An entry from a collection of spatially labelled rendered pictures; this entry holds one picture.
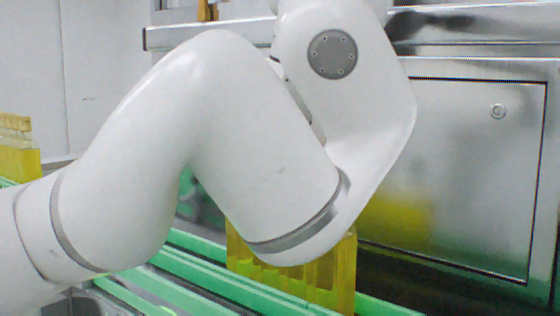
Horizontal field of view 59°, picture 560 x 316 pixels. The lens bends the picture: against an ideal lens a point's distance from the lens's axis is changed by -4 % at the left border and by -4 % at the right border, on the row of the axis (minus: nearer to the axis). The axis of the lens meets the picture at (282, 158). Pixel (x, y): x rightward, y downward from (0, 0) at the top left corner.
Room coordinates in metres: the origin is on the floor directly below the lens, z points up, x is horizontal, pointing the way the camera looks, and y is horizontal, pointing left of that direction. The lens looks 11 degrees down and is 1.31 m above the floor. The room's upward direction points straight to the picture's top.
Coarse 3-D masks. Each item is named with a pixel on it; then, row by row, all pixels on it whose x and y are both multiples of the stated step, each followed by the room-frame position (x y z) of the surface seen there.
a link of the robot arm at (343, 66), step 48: (288, 0) 0.44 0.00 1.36; (336, 0) 0.38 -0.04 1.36; (288, 48) 0.39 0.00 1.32; (336, 48) 0.37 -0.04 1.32; (384, 48) 0.39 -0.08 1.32; (336, 96) 0.38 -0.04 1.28; (384, 96) 0.39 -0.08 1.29; (336, 144) 0.40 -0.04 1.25; (384, 144) 0.38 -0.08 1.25; (288, 240) 0.32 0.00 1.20; (336, 240) 0.33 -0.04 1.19
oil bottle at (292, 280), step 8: (304, 264) 0.71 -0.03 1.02; (280, 272) 0.74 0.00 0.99; (288, 272) 0.72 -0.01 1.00; (296, 272) 0.71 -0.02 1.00; (304, 272) 0.71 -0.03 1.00; (280, 280) 0.74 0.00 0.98; (288, 280) 0.72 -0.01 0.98; (296, 280) 0.71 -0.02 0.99; (304, 280) 0.71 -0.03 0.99; (280, 288) 0.74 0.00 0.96; (288, 288) 0.72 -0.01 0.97; (296, 288) 0.71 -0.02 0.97; (304, 288) 0.71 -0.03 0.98; (296, 296) 0.71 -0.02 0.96; (304, 296) 0.71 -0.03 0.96
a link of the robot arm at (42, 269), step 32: (0, 192) 0.35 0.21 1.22; (32, 192) 0.34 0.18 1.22; (0, 224) 0.32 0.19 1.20; (32, 224) 0.32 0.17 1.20; (0, 256) 0.30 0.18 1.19; (32, 256) 0.32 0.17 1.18; (64, 256) 0.31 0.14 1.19; (0, 288) 0.30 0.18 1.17; (32, 288) 0.32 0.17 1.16; (64, 288) 0.35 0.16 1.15
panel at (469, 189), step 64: (448, 64) 0.72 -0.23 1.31; (512, 64) 0.66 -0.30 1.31; (448, 128) 0.72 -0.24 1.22; (512, 128) 0.66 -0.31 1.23; (384, 192) 0.79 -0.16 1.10; (448, 192) 0.72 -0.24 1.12; (512, 192) 0.66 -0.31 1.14; (384, 256) 0.78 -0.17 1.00; (448, 256) 0.71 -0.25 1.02; (512, 256) 0.65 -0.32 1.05
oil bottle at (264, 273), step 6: (258, 258) 0.77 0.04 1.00; (258, 264) 0.77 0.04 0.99; (264, 264) 0.76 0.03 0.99; (258, 270) 0.77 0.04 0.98; (264, 270) 0.76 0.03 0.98; (270, 270) 0.75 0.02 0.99; (276, 270) 0.75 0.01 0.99; (258, 276) 0.77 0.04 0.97; (264, 276) 0.76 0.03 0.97; (270, 276) 0.75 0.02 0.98; (276, 276) 0.75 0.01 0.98; (264, 282) 0.76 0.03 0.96; (270, 282) 0.75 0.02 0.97; (276, 282) 0.75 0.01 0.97; (276, 288) 0.75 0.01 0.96
